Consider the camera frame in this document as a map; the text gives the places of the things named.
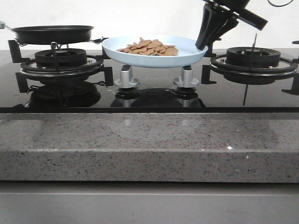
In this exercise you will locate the black glass gas cooktop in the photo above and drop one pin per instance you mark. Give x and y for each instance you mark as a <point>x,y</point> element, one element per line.
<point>155,93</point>

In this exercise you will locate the silver stove knob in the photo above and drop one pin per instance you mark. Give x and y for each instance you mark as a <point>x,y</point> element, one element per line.
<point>126,79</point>
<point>186,79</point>

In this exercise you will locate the grey cabinet front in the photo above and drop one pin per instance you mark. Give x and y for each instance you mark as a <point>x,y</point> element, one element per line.
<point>148,203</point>

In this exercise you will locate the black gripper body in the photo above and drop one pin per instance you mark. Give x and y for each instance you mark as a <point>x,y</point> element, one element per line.
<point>237,9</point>

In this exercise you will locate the black frying pan mint handle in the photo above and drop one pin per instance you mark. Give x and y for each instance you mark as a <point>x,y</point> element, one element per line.
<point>45,35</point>

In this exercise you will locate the black pan support grate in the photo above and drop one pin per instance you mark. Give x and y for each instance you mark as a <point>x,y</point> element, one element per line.
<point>29,69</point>
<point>287,68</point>

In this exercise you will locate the black gas burner head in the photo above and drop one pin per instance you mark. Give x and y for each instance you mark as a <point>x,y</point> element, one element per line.
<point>255,58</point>
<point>65,58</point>

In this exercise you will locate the brown meat slices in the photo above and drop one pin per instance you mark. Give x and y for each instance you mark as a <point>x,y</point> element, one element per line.
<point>150,48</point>

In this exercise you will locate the light blue plate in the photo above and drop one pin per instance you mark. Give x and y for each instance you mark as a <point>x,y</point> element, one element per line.
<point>188,53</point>

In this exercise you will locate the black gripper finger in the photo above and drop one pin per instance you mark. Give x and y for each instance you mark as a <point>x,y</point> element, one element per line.
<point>211,18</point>
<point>223,28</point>

